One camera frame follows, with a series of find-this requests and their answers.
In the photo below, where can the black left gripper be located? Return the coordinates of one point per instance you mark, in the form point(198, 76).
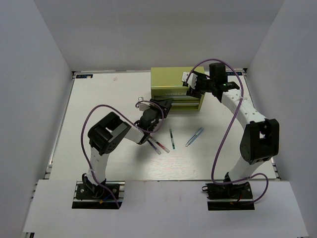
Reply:
point(164, 102)

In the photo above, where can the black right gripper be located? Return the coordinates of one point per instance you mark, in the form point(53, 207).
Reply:
point(196, 92)

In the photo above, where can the green top drawer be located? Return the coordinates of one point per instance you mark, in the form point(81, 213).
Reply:
point(182, 98)

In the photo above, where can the green drawer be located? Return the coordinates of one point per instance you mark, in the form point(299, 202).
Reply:
point(185, 107)
point(182, 98)

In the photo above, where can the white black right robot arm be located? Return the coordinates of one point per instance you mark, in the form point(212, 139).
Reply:
point(260, 139)

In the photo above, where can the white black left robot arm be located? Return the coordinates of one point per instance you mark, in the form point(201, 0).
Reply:
point(106, 134)

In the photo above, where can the green bottom drawer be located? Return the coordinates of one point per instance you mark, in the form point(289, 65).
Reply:
point(185, 107)

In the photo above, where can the green metal tool chest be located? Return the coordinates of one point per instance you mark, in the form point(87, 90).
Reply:
point(167, 81)

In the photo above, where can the green capped clear pen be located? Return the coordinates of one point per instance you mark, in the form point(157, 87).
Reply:
point(172, 139)

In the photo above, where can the blue right corner label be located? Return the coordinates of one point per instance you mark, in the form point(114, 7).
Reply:
point(233, 74)

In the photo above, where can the blue corner label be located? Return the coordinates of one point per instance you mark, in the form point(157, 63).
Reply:
point(84, 76)
point(233, 74)

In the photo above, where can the red ink clear pen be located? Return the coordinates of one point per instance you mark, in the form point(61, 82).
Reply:
point(160, 145)

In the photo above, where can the purple ink clear pen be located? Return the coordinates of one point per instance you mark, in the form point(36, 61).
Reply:
point(154, 147)

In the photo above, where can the blue left corner label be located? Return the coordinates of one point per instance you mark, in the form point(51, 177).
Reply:
point(84, 76)

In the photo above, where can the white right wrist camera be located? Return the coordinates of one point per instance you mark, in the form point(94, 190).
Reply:
point(189, 79)

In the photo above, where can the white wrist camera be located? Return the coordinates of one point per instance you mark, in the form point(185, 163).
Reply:
point(142, 106)
point(189, 79)

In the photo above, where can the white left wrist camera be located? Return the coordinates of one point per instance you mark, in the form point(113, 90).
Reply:
point(142, 106)

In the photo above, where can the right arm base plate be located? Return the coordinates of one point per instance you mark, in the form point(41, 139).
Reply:
point(231, 197)

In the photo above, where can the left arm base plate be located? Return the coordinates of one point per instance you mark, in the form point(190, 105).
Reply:
point(84, 198)

